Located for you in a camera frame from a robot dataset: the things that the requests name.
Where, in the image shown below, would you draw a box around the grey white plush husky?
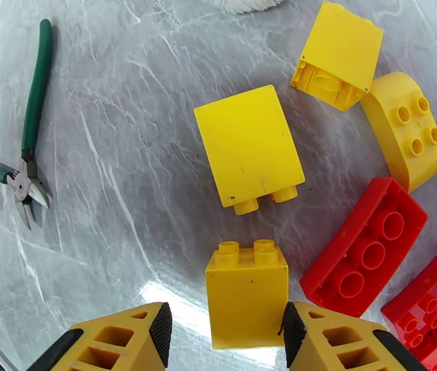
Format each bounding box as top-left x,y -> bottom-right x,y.
202,0 -> 287,15

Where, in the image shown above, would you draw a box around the red curved lego brick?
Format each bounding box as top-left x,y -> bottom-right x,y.
298,176 -> 430,319

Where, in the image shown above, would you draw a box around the yellow curved lego brick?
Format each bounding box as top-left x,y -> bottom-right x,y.
359,70 -> 437,194

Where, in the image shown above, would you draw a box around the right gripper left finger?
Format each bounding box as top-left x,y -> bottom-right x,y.
37,302 -> 173,371

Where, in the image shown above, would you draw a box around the yellow square lego brick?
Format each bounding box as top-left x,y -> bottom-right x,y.
204,239 -> 290,351

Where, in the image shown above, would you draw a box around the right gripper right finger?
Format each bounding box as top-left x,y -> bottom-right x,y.
278,301 -> 431,371

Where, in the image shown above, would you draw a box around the yellow tall lego brick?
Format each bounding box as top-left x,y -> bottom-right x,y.
193,84 -> 307,216
289,0 -> 385,113

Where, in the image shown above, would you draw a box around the green handled side cutters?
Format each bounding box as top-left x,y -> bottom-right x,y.
0,18 -> 54,231

